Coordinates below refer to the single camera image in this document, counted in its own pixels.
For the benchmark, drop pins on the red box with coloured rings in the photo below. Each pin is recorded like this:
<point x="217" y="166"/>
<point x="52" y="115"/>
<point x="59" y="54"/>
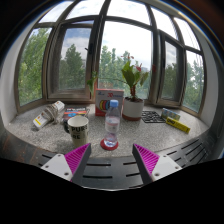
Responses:
<point x="108" y="96"/>

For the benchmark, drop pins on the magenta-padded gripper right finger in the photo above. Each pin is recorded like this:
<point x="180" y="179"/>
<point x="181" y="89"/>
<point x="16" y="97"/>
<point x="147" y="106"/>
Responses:
<point x="146" y="158"/>

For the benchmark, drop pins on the clear blue-capped water bottle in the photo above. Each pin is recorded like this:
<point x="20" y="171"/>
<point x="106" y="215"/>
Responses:
<point x="112" y="125"/>

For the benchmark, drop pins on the black lattice trivet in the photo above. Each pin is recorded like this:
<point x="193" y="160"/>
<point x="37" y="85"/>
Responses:
<point x="152" y="116"/>

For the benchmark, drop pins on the white printed mug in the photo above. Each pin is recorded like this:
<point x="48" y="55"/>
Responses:
<point x="78" y="131"/>

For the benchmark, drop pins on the colourful flat book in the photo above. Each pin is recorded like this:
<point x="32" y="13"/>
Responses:
<point x="76" y="111"/>

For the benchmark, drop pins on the potted plant in white pot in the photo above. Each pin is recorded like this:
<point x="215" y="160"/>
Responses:
<point x="132" y="108"/>

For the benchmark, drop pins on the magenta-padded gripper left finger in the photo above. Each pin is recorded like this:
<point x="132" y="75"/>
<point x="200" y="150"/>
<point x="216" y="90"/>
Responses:
<point x="77" y="157"/>

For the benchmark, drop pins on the long yellow box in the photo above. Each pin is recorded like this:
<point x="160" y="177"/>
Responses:
<point x="177" y="125"/>

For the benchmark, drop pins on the flat round red coaster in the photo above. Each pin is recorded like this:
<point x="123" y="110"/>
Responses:
<point x="104" y="146"/>

